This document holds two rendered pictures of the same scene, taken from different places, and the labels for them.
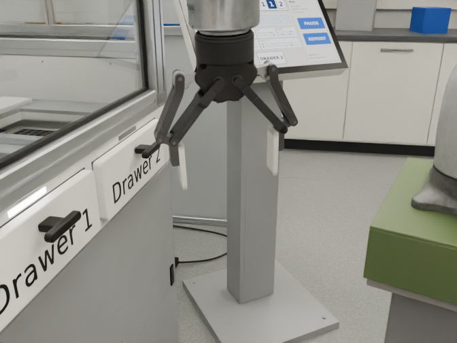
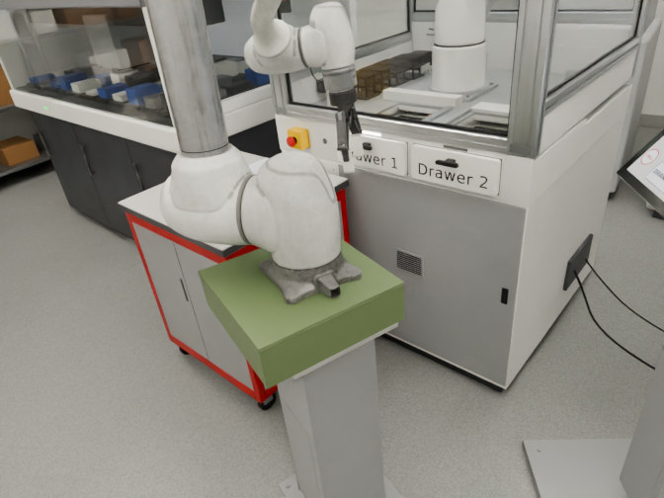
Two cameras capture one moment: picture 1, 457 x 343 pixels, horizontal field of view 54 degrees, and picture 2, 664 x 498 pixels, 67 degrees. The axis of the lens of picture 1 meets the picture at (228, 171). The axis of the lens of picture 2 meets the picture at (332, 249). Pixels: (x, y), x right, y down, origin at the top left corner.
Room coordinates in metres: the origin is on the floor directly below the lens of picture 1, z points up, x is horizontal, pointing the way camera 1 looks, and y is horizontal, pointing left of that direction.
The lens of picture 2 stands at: (1.25, -1.20, 1.49)
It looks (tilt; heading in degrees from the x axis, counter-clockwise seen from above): 31 degrees down; 122
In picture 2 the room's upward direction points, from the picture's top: 6 degrees counter-clockwise
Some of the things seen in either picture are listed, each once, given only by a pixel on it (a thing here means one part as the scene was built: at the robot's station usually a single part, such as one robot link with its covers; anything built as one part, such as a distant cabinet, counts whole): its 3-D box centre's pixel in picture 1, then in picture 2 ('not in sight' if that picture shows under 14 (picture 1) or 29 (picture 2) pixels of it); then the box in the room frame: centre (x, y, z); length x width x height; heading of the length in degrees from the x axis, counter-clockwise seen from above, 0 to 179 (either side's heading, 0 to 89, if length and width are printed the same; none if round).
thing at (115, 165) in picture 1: (134, 163); (453, 169); (0.84, 0.19, 0.87); 0.29 x 0.02 x 0.11; 167
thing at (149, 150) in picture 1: (145, 149); (449, 162); (0.84, 0.16, 0.91); 0.07 x 0.04 x 0.01; 167
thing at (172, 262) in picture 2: not in sight; (250, 276); (0.07, 0.05, 0.38); 0.62 x 0.58 x 0.76; 167
